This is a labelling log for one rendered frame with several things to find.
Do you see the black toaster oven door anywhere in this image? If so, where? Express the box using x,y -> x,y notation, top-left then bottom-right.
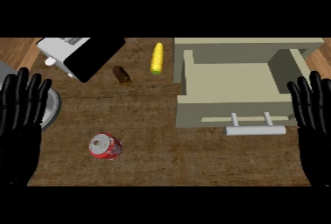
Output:
62,38 -> 127,84

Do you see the yellow corn cob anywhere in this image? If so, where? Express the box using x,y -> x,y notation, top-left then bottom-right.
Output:
149,42 -> 165,75

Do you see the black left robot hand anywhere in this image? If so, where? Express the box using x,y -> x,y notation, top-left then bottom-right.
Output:
0,66 -> 53,187

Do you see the grey drawer handle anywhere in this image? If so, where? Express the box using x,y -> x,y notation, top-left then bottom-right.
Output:
223,111 -> 288,137

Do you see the red can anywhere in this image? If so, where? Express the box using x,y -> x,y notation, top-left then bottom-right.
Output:
87,132 -> 124,160

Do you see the pale green open drawer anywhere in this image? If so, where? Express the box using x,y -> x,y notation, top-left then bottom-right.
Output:
174,48 -> 313,129

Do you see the brown sweet potato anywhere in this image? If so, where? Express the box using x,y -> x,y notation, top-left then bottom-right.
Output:
111,65 -> 133,86

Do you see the white toaster oven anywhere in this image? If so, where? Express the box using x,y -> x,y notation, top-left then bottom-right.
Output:
35,38 -> 92,81

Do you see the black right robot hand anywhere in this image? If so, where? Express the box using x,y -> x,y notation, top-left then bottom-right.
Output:
285,70 -> 331,187

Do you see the pale green cabinet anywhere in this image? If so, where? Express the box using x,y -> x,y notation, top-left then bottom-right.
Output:
173,38 -> 327,84

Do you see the grey round plate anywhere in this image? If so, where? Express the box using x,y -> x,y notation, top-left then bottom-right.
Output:
38,87 -> 64,132

